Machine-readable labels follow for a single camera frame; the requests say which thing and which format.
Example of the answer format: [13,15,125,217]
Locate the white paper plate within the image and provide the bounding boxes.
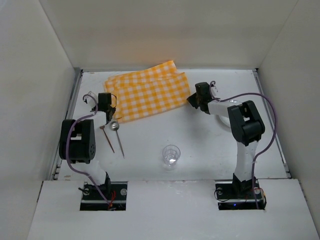
[218,100,242,129]

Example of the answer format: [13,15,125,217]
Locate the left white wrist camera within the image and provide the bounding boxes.
[83,91,98,112]

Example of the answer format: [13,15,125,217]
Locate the clear plastic cup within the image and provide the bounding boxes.
[162,144,181,171]

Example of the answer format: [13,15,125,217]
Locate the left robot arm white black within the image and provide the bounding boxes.
[58,92,117,203]

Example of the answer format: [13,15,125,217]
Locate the copper fork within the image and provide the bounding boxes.
[99,125,115,153]

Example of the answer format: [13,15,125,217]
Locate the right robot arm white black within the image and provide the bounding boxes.
[187,82,265,196]

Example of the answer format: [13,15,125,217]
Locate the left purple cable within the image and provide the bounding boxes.
[63,93,112,205]

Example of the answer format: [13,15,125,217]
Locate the silver spoon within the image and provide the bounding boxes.
[110,120,125,158]

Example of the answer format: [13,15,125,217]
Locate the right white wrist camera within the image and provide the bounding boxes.
[209,80,218,98]

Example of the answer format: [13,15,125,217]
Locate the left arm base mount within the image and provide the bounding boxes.
[78,182,128,211]

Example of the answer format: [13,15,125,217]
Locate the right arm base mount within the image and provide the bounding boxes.
[214,181,267,211]

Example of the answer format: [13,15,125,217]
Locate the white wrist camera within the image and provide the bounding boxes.
[209,80,218,98]
[83,91,98,112]

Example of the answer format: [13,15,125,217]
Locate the yellow white checkered cloth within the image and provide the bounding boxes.
[103,60,191,123]

